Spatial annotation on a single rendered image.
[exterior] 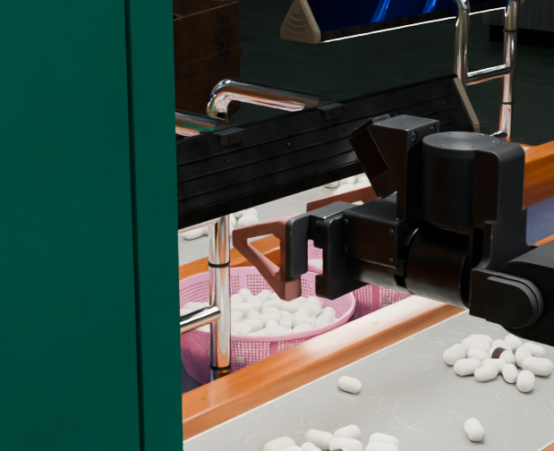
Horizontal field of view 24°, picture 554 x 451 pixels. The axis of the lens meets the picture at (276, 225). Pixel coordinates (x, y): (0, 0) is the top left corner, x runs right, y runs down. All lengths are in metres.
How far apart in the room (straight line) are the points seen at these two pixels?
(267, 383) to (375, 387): 0.14
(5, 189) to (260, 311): 1.23
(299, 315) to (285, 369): 0.22
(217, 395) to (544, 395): 0.39
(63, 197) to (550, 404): 1.00
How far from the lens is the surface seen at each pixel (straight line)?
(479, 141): 0.96
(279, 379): 1.55
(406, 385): 1.60
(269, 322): 1.76
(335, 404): 1.54
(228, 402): 1.49
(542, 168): 2.58
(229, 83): 1.44
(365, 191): 1.09
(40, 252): 0.65
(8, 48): 0.62
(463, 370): 1.62
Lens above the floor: 1.40
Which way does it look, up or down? 18 degrees down
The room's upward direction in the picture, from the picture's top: straight up
